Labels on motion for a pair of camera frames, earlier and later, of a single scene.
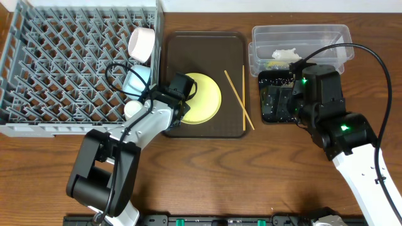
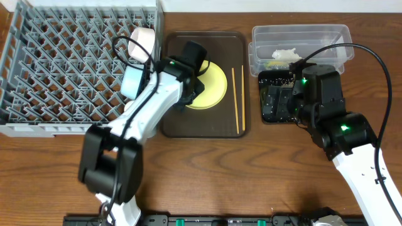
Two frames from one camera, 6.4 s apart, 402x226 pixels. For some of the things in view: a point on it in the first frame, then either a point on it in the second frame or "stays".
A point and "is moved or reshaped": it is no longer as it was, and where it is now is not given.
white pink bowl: (141, 43) stays
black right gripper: (282, 94) stays
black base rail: (211, 220) stays
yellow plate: (206, 103) -> (215, 85)
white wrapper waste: (286, 54) stays
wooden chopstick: (239, 98) is moved or reshaped
